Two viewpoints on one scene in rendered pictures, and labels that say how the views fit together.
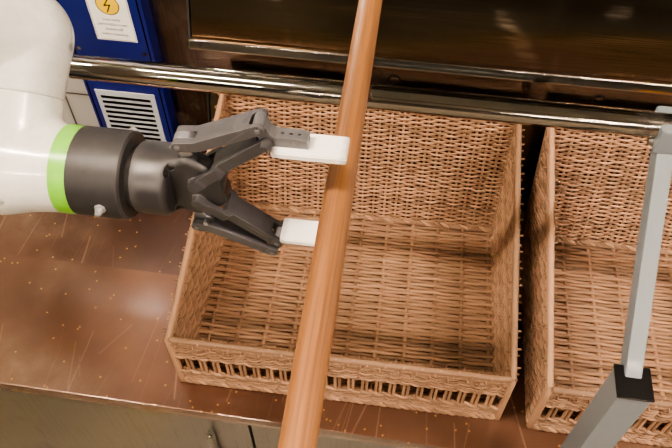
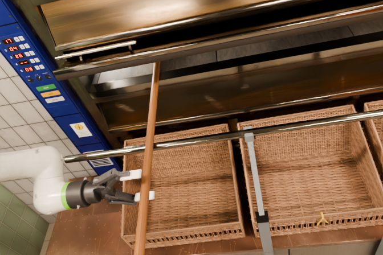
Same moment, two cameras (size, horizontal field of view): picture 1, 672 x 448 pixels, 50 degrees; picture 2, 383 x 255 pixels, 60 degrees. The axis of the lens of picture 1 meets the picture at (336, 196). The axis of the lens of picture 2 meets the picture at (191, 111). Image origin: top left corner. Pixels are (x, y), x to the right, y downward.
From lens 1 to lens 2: 0.48 m
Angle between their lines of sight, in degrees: 7
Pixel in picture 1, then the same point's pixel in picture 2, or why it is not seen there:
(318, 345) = (141, 233)
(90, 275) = (96, 218)
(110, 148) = (77, 188)
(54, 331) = (87, 242)
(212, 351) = not seen: hidden behind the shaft
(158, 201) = (94, 200)
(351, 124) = (147, 160)
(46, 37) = (53, 160)
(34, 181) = (58, 203)
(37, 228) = not seen: hidden behind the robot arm
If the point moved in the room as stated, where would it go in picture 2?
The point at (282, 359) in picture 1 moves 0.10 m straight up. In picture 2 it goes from (162, 234) to (154, 224)
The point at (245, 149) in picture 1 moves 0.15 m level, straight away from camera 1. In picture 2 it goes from (112, 180) to (106, 147)
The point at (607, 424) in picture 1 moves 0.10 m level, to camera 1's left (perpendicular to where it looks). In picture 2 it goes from (262, 232) to (236, 238)
